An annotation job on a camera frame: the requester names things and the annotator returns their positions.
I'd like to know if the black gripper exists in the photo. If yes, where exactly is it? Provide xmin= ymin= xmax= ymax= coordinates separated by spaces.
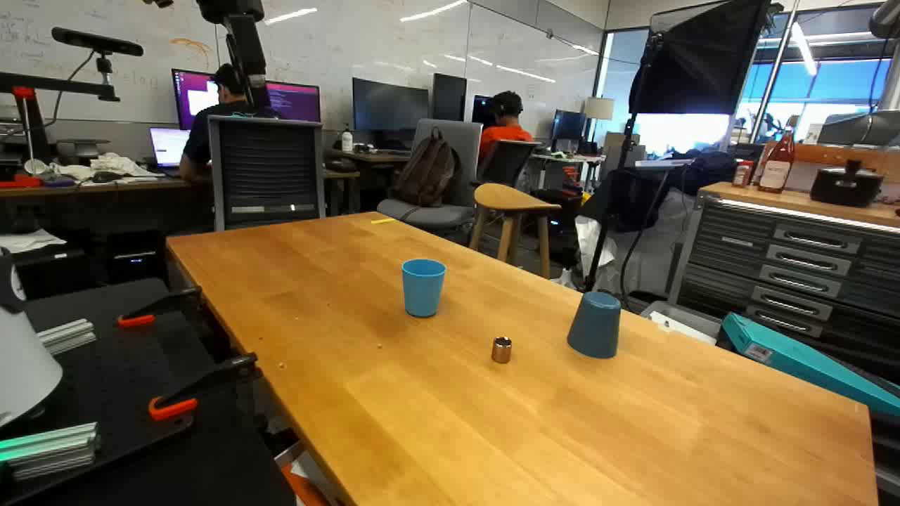
xmin=195 ymin=0 xmax=274 ymax=82

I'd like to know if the black robot base mat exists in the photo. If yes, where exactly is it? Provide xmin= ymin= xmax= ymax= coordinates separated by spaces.
xmin=0 ymin=276 xmax=298 ymax=506

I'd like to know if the light blue plastic cup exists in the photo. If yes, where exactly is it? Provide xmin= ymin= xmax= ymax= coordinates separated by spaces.
xmin=401 ymin=256 xmax=451 ymax=321

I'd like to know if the dark blue plastic cup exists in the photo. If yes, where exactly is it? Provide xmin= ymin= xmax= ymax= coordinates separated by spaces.
xmin=565 ymin=288 xmax=624 ymax=361

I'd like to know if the purple lit monitor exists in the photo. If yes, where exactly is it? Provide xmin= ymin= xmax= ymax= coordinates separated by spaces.
xmin=170 ymin=63 xmax=223 ymax=131
xmin=261 ymin=78 xmax=323 ymax=125

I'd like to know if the person in black shirt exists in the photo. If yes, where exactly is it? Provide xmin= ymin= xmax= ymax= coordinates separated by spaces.
xmin=177 ymin=62 xmax=253 ymax=182

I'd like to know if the open laptop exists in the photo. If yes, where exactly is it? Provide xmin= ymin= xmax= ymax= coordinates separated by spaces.
xmin=146 ymin=124 xmax=195 ymax=174

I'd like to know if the dark computer monitor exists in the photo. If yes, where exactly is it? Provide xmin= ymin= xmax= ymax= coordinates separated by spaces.
xmin=349 ymin=75 xmax=433 ymax=134
xmin=427 ymin=69 xmax=471 ymax=124

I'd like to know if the white crumpled cloth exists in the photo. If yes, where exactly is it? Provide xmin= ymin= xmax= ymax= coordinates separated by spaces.
xmin=21 ymin=148 xmax=156 ymax=184

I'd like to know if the brown backpack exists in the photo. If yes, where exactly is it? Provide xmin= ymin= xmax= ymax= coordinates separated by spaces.
xmin=389 ymin=130 xmax=465 ymax=210

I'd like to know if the grey padded chair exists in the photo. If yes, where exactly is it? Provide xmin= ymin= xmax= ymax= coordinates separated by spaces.
xmin=375 ymin=114 xmax=486 ymax=238

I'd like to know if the person in orange shirt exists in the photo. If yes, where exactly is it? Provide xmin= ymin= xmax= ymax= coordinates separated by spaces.
xmin=479 ymin=89 xmax=541 ymax=174

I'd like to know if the black office chair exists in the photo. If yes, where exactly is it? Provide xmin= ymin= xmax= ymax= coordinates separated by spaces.
xmin=479 ymin=138 xmax=544 ymax=187

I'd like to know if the wooden stool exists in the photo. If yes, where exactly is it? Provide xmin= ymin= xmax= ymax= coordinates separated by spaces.
xmin=468 ymin=179 xmax=565 ymax=281

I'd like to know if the black softbox light stand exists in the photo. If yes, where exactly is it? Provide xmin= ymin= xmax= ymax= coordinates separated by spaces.
xmin=583 ymin=110 xmax=681 ymax=295

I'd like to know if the green lit aluminium extrusion bar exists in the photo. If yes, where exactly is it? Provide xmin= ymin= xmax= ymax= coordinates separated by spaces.
xmin=0 ymin=418 xmax=101 ymax=482

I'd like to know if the black photo softbox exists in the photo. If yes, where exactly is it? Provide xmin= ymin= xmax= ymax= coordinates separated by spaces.
xmin=628 ymin=0 xmax=773 ymax=118

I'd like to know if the small red can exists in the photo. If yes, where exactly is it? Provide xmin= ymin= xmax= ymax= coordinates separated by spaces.
xmin=733 ymin=155 xmax=761 ymax=187

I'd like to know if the red labelled bottle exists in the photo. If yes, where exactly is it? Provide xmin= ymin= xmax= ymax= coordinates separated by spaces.
xmin=754 ymin=130 xmax=799 ymax=196

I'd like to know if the grey drawer tool cabinet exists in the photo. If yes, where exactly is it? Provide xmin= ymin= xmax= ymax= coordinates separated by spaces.
xmin=668 ymin=179 xmax=900 ymax=356

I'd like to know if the teal plastic case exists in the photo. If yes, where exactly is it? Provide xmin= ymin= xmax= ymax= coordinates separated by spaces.
xmin=717 ymin=312 xmax=900 ymax=420

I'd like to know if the black stereo camera bar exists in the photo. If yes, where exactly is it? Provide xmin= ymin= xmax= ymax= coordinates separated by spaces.
xmin=49 ymin=24 xmax=146 ymax=58

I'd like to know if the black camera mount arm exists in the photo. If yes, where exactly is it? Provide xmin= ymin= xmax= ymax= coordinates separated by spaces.
xmin=0 ymin=69 xmax=124 ymax=162

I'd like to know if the orange handled black clamp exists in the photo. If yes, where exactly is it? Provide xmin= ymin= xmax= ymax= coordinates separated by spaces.
xmin=117 ymin=287 xmax=207 ymax=333
xmin=145 ymin=352 xmax=261 ymax=423

